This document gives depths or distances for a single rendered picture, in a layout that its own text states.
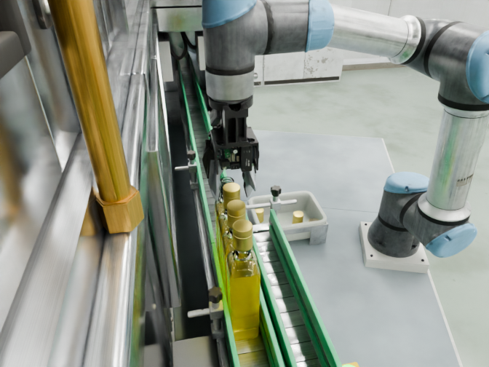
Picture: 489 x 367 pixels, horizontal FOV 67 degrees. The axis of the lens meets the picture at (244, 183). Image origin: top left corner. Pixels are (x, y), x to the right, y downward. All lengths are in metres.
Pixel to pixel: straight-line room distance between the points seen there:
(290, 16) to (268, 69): 4.16
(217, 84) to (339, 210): 0.90
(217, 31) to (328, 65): 4.45
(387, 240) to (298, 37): 0.74
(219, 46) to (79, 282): 0.41
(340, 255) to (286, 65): 3.78
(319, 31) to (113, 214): 0.43
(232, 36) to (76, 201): 0.36
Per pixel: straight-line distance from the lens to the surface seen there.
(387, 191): 1.10
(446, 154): 0.90
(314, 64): 4.90
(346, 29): 0.76
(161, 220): 0.60
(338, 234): 1.26
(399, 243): 1.16
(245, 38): 0.55
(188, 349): 0.81
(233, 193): 0.70
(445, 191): 0.95
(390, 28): 0.82
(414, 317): 1.10
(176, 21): 1.64
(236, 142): 0.58
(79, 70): 0.22
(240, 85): 0.56
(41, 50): 0.27
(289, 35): 0.57
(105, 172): 0.24
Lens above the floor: 1.56
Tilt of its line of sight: 34 degrees down
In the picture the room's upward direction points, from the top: straight up
